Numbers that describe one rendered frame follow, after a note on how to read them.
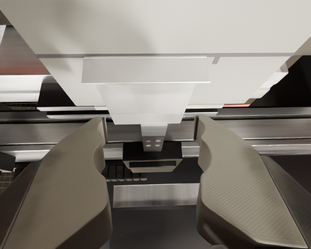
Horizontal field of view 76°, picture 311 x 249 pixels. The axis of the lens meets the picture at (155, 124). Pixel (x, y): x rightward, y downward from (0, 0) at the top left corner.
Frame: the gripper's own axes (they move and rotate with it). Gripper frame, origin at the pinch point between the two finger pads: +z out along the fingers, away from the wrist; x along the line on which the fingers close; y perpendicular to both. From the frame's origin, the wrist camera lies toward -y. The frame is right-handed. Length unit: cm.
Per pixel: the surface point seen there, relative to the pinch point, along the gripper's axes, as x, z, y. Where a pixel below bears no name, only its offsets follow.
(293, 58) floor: 126, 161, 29
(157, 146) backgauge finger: 1.4, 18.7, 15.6
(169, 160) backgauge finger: 3.9, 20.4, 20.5
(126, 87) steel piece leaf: -2.0, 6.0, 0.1
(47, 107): -10.8, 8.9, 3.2
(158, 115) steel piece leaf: 1.1, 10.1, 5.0
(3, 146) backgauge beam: -32.8, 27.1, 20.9
